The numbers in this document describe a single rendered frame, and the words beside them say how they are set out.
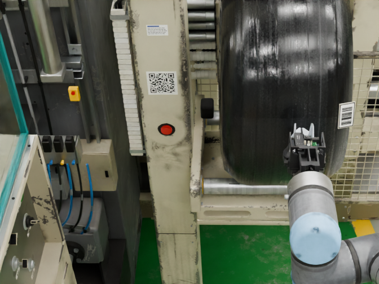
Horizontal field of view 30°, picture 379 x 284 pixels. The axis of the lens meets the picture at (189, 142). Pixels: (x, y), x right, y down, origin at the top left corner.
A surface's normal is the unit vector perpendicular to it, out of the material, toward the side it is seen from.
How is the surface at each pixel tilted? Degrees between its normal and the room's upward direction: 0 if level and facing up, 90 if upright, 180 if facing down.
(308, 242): 78
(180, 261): 90
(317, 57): 44
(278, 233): 0
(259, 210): 90
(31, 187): 90
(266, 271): 0
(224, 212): 0
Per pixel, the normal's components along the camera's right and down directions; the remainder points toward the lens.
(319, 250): -0.07, 0.54
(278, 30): -0.07, -0.22
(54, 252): -0.04, -0.72
